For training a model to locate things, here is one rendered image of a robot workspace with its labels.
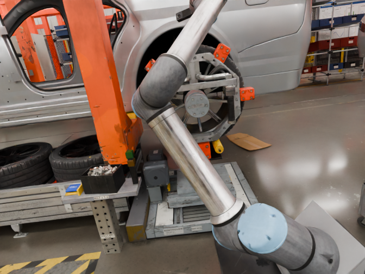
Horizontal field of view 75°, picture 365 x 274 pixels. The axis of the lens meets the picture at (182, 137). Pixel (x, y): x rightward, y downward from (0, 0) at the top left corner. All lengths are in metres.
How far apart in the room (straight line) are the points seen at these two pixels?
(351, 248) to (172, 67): 0.79
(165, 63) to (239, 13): 1.25
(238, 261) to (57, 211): 1.34
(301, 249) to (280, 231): 0.09
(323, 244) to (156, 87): 0.73
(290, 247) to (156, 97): 0.61
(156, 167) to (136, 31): 1.01
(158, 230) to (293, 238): 1.04
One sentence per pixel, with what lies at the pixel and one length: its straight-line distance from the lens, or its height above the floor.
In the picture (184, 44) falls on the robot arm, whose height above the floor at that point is 1.17.
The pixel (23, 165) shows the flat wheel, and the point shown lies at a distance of 2.21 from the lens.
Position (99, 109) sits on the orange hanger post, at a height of 0.89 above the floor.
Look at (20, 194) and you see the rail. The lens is 2.05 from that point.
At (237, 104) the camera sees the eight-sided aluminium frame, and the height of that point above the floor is 0.80.
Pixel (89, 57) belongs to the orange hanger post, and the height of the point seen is 1.18.
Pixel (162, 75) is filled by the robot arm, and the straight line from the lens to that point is 0.78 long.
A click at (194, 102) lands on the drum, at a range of 1.33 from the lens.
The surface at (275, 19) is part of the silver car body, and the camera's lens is 2.05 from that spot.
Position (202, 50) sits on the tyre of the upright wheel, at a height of 1.14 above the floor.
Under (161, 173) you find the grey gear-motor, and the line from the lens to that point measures 1.74.
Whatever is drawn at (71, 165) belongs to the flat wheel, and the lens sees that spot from 1.90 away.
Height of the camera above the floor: 1.14
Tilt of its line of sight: 19 degrees down
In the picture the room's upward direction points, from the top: 8 degrees counter-clockwise
